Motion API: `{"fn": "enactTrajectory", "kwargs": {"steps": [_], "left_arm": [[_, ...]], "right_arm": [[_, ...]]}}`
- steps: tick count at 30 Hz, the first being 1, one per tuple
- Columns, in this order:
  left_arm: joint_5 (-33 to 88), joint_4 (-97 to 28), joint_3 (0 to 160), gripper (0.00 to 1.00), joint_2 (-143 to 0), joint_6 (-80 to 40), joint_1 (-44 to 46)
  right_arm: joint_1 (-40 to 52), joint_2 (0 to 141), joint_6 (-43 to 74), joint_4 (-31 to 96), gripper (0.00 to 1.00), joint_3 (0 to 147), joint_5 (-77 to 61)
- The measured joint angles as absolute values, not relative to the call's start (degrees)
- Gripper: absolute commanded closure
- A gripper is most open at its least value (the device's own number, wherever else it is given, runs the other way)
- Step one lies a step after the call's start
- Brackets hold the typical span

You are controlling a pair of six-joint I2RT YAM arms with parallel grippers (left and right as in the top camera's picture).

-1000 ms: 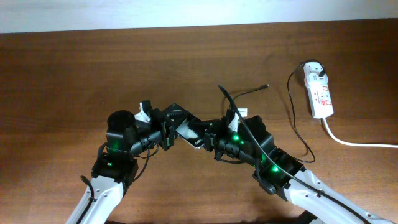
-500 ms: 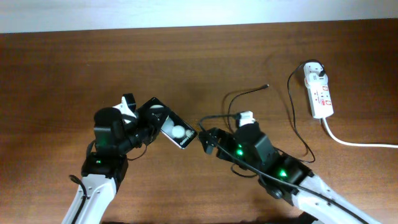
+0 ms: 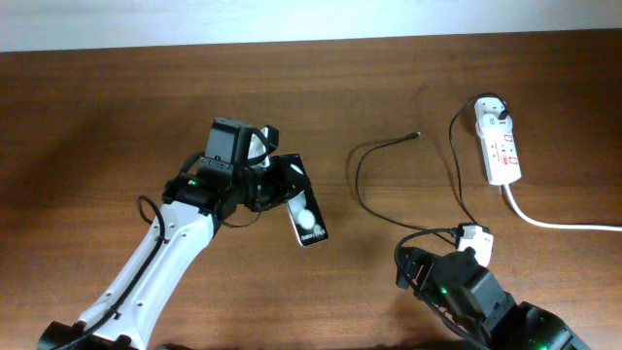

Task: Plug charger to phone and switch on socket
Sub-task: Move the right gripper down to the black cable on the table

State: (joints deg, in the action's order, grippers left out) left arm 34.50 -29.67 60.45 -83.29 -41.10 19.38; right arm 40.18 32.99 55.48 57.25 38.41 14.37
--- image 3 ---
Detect white power strip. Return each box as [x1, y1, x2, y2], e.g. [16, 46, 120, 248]
[473, 96, 523, 187]

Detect white USB charger plug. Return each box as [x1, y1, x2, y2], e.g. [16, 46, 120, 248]
[474, 97, 513, 138]

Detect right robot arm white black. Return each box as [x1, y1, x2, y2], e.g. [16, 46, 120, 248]
[395, 247, 588, 350]

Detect white power strip cord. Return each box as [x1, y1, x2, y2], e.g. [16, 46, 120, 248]
[501, 183, 622, 232]

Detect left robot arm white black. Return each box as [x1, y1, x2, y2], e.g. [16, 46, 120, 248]
[37, 118, 328, 349]

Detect black Galaxy flip phone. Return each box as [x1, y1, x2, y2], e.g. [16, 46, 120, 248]
[286, 187, 328, 247]

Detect black charger cable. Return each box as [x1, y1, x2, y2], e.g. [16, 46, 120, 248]
[355, 92, 510, 247]

